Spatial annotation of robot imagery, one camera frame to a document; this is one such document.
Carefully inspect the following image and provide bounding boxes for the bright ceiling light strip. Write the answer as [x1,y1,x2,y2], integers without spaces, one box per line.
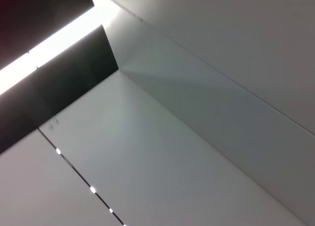
[0,0,125,96]

